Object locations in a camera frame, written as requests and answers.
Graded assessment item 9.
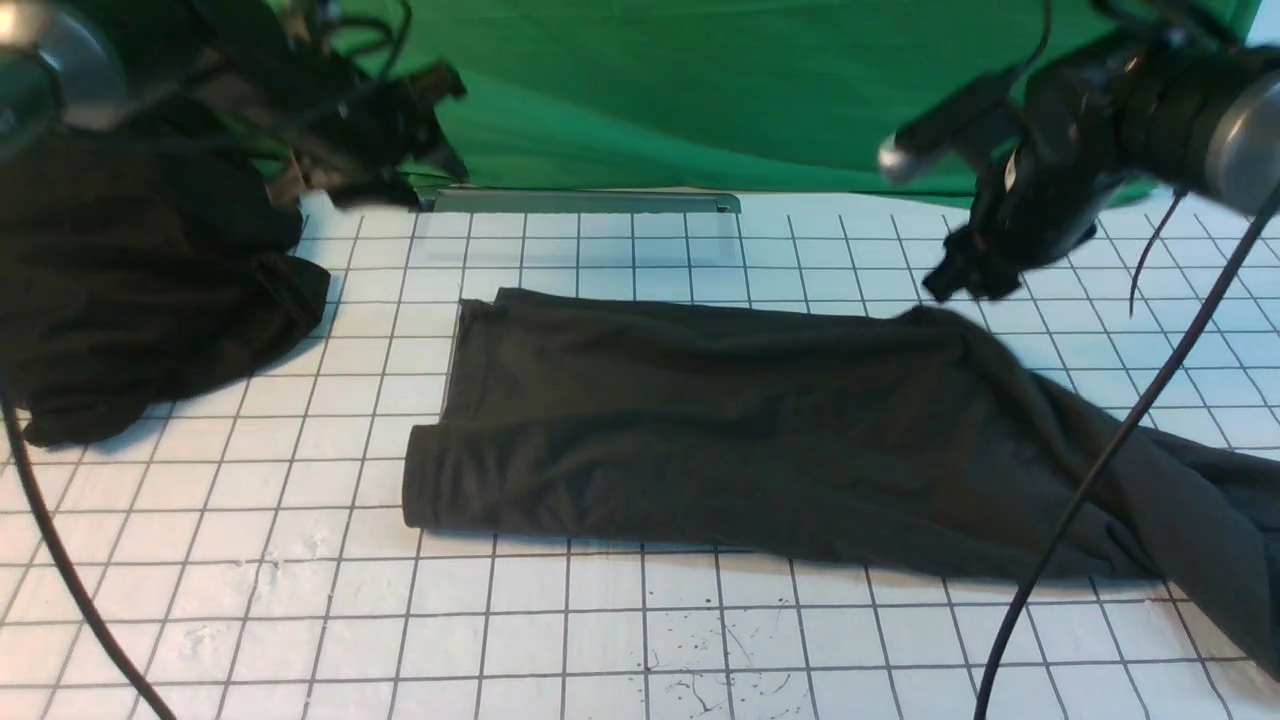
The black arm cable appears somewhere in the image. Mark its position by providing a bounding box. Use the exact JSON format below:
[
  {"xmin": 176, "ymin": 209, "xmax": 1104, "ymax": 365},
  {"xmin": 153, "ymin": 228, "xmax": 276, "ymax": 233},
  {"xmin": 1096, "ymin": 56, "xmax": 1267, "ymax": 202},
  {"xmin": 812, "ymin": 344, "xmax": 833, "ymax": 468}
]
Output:
[
  {"xmin": 0, "ymin": 380, "xmax": 175, "ymax": 720},
  {"xmin": 973, "ymin": 184, "xmax": 1280, "ymax": 720}
]

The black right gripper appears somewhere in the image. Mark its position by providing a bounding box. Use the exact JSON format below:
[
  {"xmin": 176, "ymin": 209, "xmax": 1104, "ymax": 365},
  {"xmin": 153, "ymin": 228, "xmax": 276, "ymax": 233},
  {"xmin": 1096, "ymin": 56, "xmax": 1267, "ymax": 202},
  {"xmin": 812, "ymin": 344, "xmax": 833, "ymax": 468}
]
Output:
[{"xmin": 923, "ymin": 35, "xmax": 1147, "ymax": 302}]

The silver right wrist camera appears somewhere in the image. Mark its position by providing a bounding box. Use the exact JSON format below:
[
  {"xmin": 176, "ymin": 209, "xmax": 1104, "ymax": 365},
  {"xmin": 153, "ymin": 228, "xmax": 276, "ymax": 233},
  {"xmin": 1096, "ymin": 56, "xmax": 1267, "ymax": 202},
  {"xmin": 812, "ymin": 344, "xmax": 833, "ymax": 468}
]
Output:
[{"xmin": 877, "ymin": 67, "xmax": 1023, "ymax": 186}]

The black cloth pile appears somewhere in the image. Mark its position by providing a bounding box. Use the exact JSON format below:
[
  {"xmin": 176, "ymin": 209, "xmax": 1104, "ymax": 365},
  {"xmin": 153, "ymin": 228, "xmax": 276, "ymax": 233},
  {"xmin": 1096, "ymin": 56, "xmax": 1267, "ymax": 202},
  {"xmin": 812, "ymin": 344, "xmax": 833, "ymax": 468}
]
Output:
[{"xmin": 1, "ymin": 133, "xmax": 332, "ymax": 448}]

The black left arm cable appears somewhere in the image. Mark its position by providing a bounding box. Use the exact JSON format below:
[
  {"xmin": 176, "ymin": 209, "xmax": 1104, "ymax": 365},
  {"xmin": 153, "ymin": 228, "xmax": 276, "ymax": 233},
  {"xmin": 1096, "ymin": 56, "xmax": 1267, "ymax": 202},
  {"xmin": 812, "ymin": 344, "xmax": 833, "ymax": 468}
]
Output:
[{"xmin": 0, "ymin": 380, "xmax": 175, "ymax": 720}]

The green backdrop cloth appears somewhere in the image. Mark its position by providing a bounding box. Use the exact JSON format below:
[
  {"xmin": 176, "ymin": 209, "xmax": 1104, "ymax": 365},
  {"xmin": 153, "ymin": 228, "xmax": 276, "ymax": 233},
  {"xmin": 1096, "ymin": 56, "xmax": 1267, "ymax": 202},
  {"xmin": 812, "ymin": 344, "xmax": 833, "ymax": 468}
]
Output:
[{"xmin": 200, "ymin": 0, "xmax": 1263, "ymax": 211}]

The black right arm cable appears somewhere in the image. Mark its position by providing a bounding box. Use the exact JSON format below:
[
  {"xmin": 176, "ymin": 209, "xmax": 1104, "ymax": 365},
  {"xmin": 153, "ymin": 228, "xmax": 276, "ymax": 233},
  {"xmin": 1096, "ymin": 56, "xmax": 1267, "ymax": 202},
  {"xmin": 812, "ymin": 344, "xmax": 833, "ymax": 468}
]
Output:
[{"xmin": 973, "ymin": 184, "xmax": 1280, "ymax": 720}]

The gray long-sleeved shirt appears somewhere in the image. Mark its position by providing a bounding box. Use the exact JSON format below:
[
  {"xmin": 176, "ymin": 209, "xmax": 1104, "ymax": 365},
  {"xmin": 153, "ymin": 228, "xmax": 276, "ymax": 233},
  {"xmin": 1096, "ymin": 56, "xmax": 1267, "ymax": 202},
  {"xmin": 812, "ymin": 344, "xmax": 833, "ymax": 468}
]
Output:
[{"xmin": 402, "ymin": 287, "xmax": 1280, "ymax": 685}]

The gray metal bar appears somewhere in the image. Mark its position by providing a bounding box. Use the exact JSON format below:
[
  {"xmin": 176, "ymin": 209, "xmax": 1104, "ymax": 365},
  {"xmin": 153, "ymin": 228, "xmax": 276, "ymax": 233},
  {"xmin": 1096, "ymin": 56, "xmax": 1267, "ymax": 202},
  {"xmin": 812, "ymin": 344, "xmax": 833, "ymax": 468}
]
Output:
[{"xmin": 419, "ymin": 187, "xmax": 741, "ymax": 215}]

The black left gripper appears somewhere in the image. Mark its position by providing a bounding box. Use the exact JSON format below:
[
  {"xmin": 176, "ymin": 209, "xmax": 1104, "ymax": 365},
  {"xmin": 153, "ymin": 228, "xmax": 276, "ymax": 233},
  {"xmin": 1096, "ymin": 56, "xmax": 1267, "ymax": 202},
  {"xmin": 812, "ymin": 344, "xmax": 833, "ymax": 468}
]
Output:
[{"xmin": 266, "ymin": 61, "xmax": 470, "ymax": 210}]

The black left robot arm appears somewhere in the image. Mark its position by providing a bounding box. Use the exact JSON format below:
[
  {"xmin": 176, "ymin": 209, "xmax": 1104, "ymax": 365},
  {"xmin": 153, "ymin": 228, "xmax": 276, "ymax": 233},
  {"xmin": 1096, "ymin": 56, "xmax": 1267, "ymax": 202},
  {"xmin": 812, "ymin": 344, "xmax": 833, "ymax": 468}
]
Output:
[{"xmin": 3, "ymin": 1, "xmax": 470, "ymax": 209}]

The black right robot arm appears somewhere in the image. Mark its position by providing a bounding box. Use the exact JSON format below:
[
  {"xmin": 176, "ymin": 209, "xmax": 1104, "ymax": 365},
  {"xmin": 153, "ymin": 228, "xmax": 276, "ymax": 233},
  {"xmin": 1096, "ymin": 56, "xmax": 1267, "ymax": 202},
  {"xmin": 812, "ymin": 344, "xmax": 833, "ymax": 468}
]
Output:
[{"xmin": 895, "ymin": 31, "xmax": 1277, "ymax": 302}]

